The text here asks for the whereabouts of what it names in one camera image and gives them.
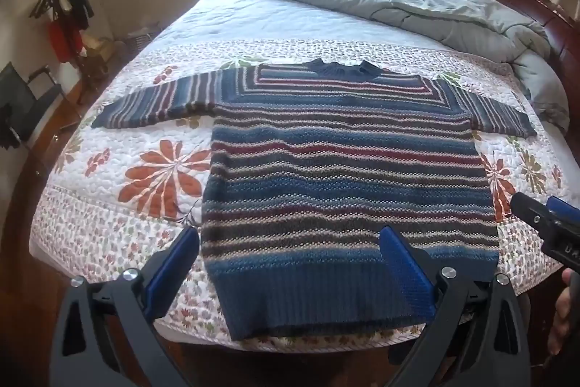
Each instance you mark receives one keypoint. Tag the blue striped knitted sweater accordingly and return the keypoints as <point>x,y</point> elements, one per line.
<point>344,187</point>

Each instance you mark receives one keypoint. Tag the tan bag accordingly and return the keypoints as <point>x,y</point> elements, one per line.
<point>99,49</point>

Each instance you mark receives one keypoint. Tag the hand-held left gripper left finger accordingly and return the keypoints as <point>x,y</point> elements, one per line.
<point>174,264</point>

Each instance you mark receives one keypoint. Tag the red garment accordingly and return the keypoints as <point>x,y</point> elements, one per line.
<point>63,42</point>

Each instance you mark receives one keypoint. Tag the black chair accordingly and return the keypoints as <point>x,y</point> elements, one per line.
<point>20,101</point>

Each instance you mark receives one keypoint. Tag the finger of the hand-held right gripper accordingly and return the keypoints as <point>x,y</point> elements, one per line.
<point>564,212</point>
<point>528,210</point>

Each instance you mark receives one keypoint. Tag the white floral quilt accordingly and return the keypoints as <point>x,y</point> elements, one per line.
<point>149,169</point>

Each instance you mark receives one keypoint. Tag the dark wooden headboard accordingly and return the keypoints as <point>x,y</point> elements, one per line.
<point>550,15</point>

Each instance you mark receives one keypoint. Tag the person's right hand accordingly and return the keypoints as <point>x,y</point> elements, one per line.
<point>561,314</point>

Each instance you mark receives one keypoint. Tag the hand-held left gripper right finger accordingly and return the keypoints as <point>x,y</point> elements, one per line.
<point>408,273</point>

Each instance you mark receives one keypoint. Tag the grey-blue duvet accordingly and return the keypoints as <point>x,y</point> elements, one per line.
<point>430,6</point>

